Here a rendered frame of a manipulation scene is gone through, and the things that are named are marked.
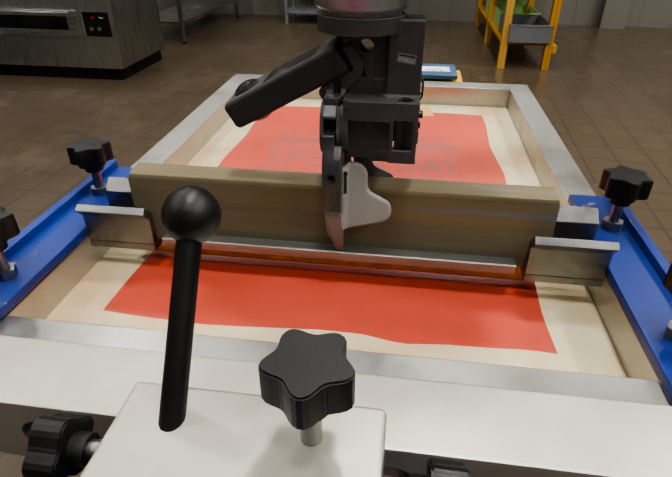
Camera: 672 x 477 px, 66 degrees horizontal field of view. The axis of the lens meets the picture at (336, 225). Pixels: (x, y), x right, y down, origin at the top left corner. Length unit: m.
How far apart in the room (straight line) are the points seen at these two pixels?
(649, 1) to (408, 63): 7.74
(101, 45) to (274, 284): 4.62
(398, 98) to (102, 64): 4.75
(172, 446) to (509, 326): 0.33
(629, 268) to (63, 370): 0.46
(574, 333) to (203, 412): 0.35
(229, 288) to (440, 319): 0.21
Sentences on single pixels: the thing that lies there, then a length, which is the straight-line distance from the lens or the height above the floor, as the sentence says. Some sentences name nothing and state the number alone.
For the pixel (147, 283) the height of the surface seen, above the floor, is 0.96.
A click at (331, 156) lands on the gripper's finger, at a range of 0.43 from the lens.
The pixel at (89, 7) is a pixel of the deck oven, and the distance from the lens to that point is 5.04.
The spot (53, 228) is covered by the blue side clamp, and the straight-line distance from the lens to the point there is 0.60.
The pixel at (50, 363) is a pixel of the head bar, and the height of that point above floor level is 1.04.
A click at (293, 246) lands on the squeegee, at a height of 1.00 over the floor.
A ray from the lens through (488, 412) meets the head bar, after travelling 0.31.
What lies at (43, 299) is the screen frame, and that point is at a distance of 0.54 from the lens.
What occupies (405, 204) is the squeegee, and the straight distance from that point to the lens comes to 0.48.
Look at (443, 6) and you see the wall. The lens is 7.72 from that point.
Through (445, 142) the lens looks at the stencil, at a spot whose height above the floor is 0.96.
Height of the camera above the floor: 1.28
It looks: 31 degrees down
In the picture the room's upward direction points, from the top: straight up
